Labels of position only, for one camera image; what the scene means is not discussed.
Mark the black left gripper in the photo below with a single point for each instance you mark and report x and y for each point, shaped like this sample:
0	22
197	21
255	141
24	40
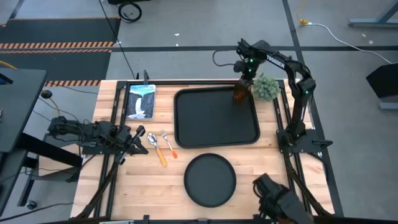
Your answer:
119	136

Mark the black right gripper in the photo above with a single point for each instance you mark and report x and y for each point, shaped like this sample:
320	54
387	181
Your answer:
248	74

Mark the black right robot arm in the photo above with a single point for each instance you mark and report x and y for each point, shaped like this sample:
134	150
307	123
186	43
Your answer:
298	71

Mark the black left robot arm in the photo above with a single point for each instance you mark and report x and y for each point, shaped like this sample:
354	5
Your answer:
90	129

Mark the black rectangular tray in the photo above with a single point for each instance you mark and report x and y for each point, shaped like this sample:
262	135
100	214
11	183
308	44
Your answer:
211	118

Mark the black round plate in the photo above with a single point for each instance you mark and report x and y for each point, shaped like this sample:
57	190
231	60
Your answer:
210	180

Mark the green ball-shaped plant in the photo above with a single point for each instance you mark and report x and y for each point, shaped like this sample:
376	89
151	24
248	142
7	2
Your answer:
265	88

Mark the book with waterfall cover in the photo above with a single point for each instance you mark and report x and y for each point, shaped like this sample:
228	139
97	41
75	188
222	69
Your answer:
140	102

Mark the black desk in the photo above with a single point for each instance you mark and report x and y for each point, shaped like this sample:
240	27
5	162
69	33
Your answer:
21	102

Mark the black hazard-striped floor mat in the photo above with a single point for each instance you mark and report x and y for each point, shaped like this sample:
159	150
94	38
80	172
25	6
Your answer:
56	31

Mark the black angular box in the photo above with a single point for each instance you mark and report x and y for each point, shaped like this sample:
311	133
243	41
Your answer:
384	81

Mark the grey metal table leg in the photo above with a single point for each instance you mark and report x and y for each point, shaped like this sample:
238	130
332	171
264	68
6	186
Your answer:
373	22

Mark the grey metal foot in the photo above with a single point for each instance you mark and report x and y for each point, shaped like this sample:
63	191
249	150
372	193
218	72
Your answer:
388	106

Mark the black aluminium frame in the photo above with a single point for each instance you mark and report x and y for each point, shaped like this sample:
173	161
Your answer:
199	82

